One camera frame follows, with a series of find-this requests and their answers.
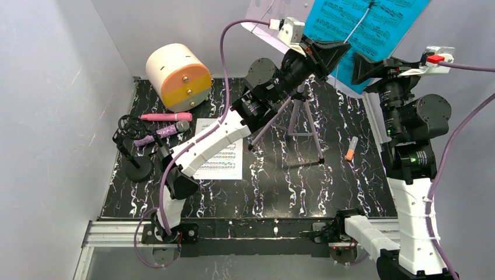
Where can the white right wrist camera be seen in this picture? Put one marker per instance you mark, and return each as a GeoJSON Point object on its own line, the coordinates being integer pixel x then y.
{"type": "Point", "coordinates": [429, 62]}

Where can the silver mesh studio microphone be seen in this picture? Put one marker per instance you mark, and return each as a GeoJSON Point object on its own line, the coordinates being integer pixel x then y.
{"type": "Point", "coordinates": [176, 128]}

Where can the black round-base mic stand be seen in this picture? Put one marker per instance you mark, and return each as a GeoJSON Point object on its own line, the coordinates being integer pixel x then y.
{"type": "Point", "coordinates": [139, 168]}

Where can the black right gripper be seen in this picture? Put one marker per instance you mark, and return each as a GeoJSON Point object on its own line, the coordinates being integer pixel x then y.
{"type": "Point", "coordinates": [389, 73]}

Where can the aluminium rail right edge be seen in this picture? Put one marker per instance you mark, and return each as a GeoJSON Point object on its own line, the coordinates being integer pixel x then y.
{"type": "Point", "coordinates": [374, 115]}

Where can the pink microphone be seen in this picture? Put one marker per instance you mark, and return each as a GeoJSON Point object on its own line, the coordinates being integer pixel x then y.
{"type": "Point", "coordinates": [183, 116]}

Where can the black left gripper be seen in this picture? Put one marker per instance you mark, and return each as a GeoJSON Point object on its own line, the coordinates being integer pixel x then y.
{"type": "Point", "coordinates": [309, 54]}

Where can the lilac music stand tripod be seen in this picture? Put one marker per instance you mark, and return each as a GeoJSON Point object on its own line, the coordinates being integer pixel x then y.
{"type": "Point", "coordinates": [294, 116]}

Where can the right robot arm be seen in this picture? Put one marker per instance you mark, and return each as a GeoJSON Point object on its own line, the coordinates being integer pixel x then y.
{"type": "Point", "coordinates": [410, 166]}

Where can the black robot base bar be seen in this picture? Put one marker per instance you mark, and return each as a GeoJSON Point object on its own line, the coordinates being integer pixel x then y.
{"type": "Point", "coordinates": [252, 236]}

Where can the white sheet music page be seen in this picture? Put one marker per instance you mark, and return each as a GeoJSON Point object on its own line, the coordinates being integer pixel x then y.
{"type": "Point", "coordinates": [225, 165]}

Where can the black tripod microphone stand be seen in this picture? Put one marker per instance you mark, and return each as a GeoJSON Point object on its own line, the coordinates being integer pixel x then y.
{"type": "Point", "coordinates": [133, 128]}

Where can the round pastel drawer cabinet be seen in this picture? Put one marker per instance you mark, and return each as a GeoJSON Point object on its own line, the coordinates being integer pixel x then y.
{"type": "Point", "coordinates": [180, 79]}

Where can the blue sheet music page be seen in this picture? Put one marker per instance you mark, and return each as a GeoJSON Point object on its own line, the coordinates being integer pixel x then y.
{"type": "Point", "coordinates": [373, 28]}

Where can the orange grey marker pen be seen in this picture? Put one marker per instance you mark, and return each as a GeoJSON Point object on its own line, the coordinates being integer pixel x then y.
{"type": "Point", "coordinates": [351, 149]}

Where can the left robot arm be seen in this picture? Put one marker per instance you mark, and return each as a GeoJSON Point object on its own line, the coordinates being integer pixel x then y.
{"type": "Point", "coordinates": [181, 163]}

